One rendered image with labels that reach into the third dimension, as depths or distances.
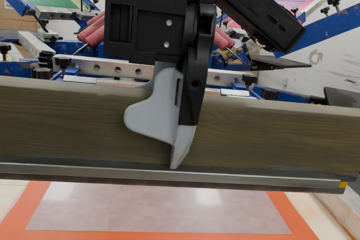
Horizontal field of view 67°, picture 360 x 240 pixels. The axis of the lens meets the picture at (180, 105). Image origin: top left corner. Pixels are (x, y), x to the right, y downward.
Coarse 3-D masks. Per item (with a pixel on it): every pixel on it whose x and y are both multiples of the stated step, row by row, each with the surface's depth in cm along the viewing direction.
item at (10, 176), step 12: (24, 180) 26; (36, 180) 26; (48, 180) 26; (60, 180) 27; (72, 180) 27; (84, 180) 27; (96, 180) 27; (108, 180) 27; (120, 180) 27; (132, 180) 27; (144, 180) 28; (156, 180) 28; (300, 192) 30; (312, 192) 30; (324, 192) 30; (336, 192) 31
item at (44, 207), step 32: (32, 192) 39; (64, 192) 40; (96, 192) 40; (128, 192) 41; (160, 192) 42; (0, 224) 33; (32, 224) 33; (64, 224) 34; (96, 224) 35; (128, 224) 35; (160, 224) 36
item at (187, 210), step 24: (168, 192) 42; (192, 192) 43; (216, 192) 44; (240, 192) 45; (264, 192) 45; (168, 216) 37; (192, 216) 38; (216, 216) 38; (240, 216) 39; (264, 216) 40; (288, 216) 40
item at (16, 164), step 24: (0, 168) 23; (24, 168) 23; (48, 168) 24; (72, 168) 24; (96, 168) 24; (120, 168) 24; (144, 168) 25; (168, 168) 25; (192, 168) 26; (216, 168) 26; (240, 168) 27
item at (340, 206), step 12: (108, 84) 85; (120, 84) 86; (132, 84) 86; (348, 192) 42; (324, 204) 44; (336, 204) 41; (348, 204) 39; (336, 216) 41; (348, 216) 38; (348, 228) 38
